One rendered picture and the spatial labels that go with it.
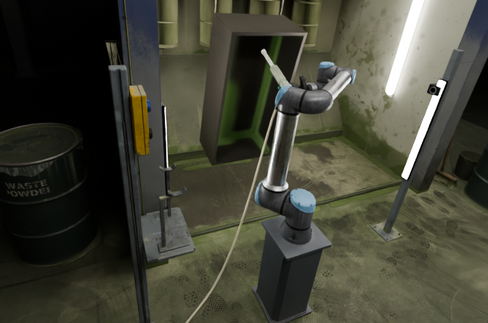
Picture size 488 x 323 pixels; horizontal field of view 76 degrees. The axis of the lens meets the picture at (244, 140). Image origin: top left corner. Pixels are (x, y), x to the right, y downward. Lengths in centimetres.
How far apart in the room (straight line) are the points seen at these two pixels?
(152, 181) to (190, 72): 193
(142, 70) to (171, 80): 191
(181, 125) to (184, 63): 71
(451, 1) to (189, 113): 277
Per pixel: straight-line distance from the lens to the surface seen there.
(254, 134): 321
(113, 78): 122
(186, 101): 363
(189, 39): 374
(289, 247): 188
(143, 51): 173
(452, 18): 361
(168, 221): 174
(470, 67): 348
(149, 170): 202
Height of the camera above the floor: 198
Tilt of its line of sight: 28 degrees down
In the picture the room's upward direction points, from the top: 5 degrees clockwise
